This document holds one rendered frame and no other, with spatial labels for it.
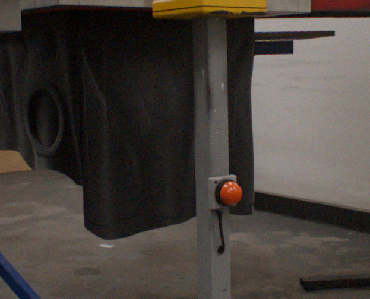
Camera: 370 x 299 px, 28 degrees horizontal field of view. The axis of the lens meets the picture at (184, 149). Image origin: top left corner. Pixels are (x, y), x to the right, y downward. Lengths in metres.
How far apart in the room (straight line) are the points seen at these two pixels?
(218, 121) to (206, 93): 0.05
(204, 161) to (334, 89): 2.69
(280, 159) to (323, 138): 0.35
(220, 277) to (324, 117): 2.73
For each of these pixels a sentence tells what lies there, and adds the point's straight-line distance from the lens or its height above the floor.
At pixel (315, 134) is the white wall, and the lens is 3.94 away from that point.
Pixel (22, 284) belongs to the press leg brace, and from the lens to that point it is 2.59.
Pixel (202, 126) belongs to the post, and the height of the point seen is 0.76.
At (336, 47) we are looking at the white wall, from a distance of 3.82.
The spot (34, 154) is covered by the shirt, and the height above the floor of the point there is 0.68.
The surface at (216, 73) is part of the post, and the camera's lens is 1.17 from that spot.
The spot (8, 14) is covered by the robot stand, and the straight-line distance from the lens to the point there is 0.97.
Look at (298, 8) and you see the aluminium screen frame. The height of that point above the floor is 0.96.
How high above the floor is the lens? 0.86
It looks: 7 degrees down
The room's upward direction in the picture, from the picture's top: 1 degrees counter-clockwise
